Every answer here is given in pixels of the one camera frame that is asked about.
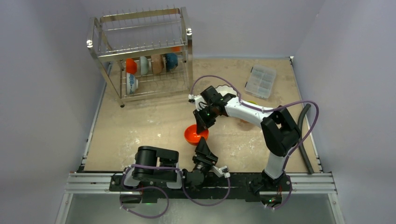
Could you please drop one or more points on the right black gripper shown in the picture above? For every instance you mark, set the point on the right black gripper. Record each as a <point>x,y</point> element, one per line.
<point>203,116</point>

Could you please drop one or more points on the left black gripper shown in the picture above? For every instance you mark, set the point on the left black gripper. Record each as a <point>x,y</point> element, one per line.
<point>209,161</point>

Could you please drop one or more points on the red-orange bowl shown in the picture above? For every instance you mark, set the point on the red-orange bowl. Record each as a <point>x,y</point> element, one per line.
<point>131,66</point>
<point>192,137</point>

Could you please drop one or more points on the teal blue bowl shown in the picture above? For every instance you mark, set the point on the teal blue bowl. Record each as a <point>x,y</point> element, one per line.
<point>171,61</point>

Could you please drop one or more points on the white fluted bowl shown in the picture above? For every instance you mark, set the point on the white fluted bowl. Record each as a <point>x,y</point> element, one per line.
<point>225,89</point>

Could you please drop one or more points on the white blue floral bowl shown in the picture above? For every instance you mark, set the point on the white blue floral bowl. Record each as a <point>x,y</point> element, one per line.
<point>132,84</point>

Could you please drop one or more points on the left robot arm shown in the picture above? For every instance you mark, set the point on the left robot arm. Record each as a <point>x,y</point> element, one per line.
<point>154,164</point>

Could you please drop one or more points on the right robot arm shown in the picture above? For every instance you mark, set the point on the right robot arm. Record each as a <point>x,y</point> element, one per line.
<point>280,131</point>

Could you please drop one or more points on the metal two-tier dish rack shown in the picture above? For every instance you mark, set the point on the metal two-tier dish rack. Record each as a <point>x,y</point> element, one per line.
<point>112,38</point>

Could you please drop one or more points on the clear plastic organizer box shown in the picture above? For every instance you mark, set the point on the clear plastic organizer box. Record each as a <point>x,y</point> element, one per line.
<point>260,82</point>

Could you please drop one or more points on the brown speckled bowl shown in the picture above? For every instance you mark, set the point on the brown speckled bowl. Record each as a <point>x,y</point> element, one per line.
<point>157,63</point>

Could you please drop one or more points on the pale green bowl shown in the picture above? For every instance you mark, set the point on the pale green bowl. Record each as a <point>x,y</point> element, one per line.
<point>144,65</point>

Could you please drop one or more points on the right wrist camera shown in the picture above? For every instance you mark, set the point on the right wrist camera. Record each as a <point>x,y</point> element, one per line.
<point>195,99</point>

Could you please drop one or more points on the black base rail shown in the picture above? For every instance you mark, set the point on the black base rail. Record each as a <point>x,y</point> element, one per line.
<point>251,187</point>

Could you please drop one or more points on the aluminium frame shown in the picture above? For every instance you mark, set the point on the aluminium frame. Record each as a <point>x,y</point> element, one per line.
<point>99,183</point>

